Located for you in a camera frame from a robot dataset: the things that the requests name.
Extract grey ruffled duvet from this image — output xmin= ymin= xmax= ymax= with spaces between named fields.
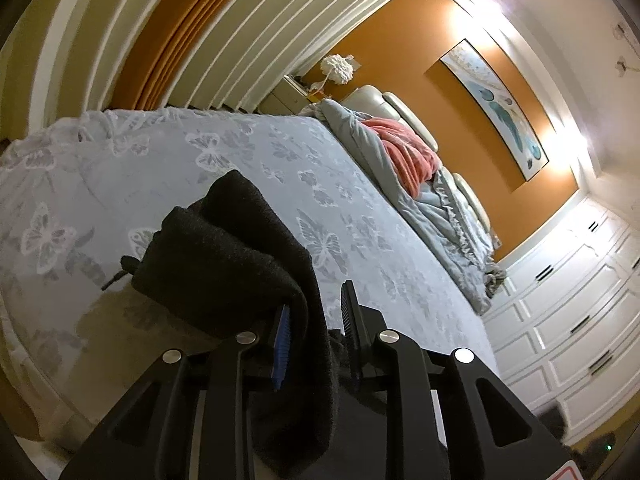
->
xmin=300 ymin=99 xmax=506 ymax=316

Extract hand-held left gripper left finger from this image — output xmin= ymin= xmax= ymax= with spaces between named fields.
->
xmin=59 ymin=305 xmax=293 ymax=480

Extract bed with butterfly bedspread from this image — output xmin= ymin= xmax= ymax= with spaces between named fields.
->
xmin=0 ymin=107 xmax=501 ymax=461

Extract white flower lamp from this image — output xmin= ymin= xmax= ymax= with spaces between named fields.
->
xmin=310 ymin=54 xmax=353 ymax=97

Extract orange curtain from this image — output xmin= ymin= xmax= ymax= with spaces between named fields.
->
xmin=107 ymin=0 xmax=261 ymax=111

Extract framed wall painting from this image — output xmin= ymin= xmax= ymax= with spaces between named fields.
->
xmin=439 ymin=38 xmax=551 ymax=183

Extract white nightstand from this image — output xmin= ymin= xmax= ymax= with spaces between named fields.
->
xmin=259 ymin=76 xmax=321 ymax=113

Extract pink blanket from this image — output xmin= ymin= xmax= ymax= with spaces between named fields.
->
xmin=361 ymin=117 xmax=443 ymax=198

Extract white wardrobe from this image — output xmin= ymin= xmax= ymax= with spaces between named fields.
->
xmin=482 ymin=195 xmax=640 ymax=441

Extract grey crumpled clothing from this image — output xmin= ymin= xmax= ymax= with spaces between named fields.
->
xmin=482 ymin=260 xmax=509 ymax=299

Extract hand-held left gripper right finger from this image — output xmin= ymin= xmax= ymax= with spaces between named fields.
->
xmin=340 ymin=280 xmax=573 ymax=480

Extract black pants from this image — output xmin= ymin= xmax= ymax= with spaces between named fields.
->
xmin=101 ymin=170 xmax=351 ymax=467

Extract white pleated curtain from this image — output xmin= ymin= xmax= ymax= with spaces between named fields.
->
xmin=27 ymin=0 xmax=443 ymax=128

